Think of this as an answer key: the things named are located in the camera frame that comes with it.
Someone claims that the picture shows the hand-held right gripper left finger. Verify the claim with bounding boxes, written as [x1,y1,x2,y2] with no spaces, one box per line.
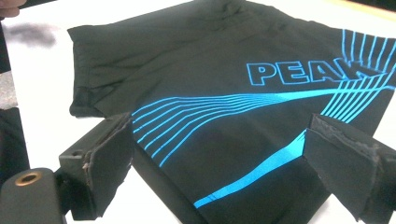
[55,111,135,222]

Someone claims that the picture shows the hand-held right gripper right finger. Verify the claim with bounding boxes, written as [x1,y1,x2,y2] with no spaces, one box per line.
[303,113,396,224]

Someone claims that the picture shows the black garment with blue print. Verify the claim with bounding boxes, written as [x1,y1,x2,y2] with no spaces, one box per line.
[67,0,396,224]

